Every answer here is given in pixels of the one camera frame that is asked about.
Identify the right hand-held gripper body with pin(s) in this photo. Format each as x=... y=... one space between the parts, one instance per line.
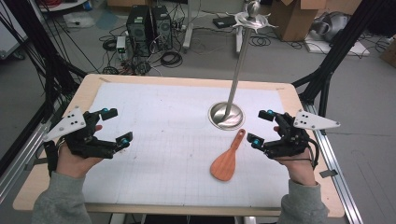
x=292 y=140

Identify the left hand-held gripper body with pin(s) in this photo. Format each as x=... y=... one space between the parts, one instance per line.
x=73 y=123

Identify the steel utensil stand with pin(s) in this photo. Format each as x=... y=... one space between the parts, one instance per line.
x=227 y=116

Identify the wooden rice spatula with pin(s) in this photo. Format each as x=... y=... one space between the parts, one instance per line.
x=224 y=166

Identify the person's right hand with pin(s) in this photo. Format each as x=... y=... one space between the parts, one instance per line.
x=300 y=169

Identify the person's left hand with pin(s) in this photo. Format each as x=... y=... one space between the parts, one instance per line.
x=71 y=165

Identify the white grid mat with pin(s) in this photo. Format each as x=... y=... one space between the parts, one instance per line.
x=162 y=149

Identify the grey tape strip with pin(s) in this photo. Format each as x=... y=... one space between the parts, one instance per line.
x=328 y=173

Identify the small white electronic box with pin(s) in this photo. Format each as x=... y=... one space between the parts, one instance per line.
x=121 y=43

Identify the black computer tower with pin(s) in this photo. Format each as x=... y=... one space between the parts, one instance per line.
x=162 y=28
x=139 y=31

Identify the large cardboard box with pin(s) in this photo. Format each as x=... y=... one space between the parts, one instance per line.
x=292 y=21

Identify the flat black box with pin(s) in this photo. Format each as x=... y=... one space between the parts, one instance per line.
x=224 y=21

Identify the grey rounded appliance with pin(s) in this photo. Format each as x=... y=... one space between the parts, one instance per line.
x=334 y=25

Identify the white stand leg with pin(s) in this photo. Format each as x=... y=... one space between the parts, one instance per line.
x=188 y=31

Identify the small cardboard box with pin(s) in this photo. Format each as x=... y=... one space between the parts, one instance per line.
x=389 y=53

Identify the aluminium rail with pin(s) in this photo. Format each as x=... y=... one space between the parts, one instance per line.
x=21 y=158
x=336 y=174

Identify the black metal frame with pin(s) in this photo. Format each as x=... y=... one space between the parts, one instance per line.
x=330 y=62
x=53 y=62

